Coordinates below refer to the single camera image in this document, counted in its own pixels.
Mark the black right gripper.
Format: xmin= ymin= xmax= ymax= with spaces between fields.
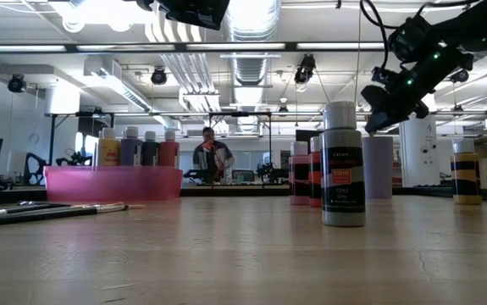
xmin=360 ymin=46 xmax=475 ymax=134

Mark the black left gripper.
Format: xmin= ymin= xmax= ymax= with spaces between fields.
xmin=158 ymin=0 xmax=230 ymax=31

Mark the lavender plastic cup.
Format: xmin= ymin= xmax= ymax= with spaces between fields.
xmin=361 ymin=134 xmax=394 ymax=200

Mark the small grey paint bottle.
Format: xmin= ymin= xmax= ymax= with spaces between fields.
xmin=320 ymin=100 xmax=367 ymax=228

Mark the large red paint bottle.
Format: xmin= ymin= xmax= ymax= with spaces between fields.
xmin=158 ymin=129 xmax=181 ymax=169

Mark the large black paint bottle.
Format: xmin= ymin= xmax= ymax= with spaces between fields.
xmin=141 ymin=130 xmax=161 ymax=168

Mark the large purple paint bottle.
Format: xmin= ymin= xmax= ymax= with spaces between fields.
xmin=119 ymin=125 xmax=144 ymax=168

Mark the large yellow paint bottle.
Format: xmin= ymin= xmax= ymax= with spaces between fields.
xmin=97 ymin=126 xmax=121 ymax=168

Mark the small red paint bottle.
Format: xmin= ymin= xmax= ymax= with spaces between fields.
xmin=309 ymin=135 xmax=324 ymax=208

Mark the small pink paint bottle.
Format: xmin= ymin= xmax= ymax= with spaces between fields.
xmin=289 ymin=141 xmax=311 ymax=207

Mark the small yellow paint bottle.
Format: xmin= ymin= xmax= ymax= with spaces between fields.
xmin=450 ymin=138 xmax=484 ymax=206

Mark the black ceiling spotlight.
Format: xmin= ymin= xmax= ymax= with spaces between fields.
xmin=292 ymin=53 xmax=317 ymax=85
xmin=449 ymin=68 xmax=470 ymax=85
xmin=149 ymin=66 xmax=169 ymax=86
xmin=7 ymin=74 xmax=27 ymax=94

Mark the black background screen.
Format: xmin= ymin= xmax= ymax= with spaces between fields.
xmin=296 ymin=129 xmax=324 ymax=143

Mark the black overhead light bar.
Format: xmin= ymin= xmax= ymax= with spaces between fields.
xmin=0 ymin=40 xmax=386 ymax=55

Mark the person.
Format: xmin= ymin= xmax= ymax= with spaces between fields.
xmin=191 ymin=125 xmax=235 ymax=184

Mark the background robot with red lamp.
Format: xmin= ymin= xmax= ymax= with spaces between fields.
xmin=183 ymin=141 xmax=227 ymax=186

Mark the pink plastic bin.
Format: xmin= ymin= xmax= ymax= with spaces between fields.
xmin=42 ymin=165 xmax=184 ymax=202

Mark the white lamp shade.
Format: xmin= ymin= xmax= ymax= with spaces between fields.
xmin=7 ymin=151 xmax=27 ymax=174

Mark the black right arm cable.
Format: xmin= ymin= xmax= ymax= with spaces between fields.
xmin=359 ymin=0 xmax=396 ymax=69

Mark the thin hanging cable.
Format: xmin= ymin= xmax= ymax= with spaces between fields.
xmin=355 ymin=0 xmax=362 ymax=103

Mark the silver ceiling duct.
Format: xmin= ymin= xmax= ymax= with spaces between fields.
xmin=221 ymin=0 xmax=282 ymax=107

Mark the black metal frame station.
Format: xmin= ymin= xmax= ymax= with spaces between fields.
xmin=47 ymin=110 xmax=333 ymax=187

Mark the black aluminium table frame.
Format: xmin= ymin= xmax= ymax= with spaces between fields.
xmin=0 ymin=182 xmax=487 ymax=208

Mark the black paintbrush yellow handle end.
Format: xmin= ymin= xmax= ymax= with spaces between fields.
xmin=0 ymin=200 xmax=73 ymax=213

